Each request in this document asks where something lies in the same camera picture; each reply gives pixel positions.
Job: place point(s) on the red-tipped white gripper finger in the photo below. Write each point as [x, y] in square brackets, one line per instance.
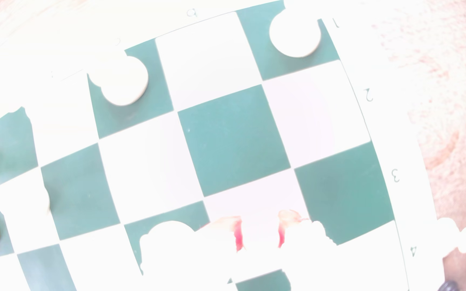
[200, 262]
[318, 258]

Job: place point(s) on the green and white chess mat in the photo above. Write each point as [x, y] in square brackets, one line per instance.
[233, 139]

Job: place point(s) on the white chess queen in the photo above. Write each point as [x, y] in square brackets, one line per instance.
[47, 115]

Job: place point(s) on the white chess rook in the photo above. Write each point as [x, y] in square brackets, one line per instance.
[295, 35]

